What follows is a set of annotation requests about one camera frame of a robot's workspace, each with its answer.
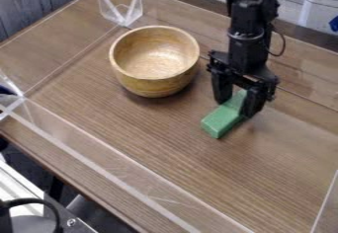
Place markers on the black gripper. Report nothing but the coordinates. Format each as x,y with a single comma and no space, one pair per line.
225,76

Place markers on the green rectangular block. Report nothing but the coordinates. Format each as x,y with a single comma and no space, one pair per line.
223,118

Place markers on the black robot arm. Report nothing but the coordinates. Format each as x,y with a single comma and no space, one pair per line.
241,65

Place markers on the brown wooden bowl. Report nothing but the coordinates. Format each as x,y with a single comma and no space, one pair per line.
155,60

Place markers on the white container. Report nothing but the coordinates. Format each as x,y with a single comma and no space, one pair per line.
318,15

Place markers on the clear acrylic corner bracket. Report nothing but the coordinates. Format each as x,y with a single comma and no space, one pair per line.
120,14

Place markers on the clear acrylic front wall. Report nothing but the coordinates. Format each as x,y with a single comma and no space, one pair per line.
148,202

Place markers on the grey metal bracket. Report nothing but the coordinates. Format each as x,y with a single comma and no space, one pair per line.
69,222

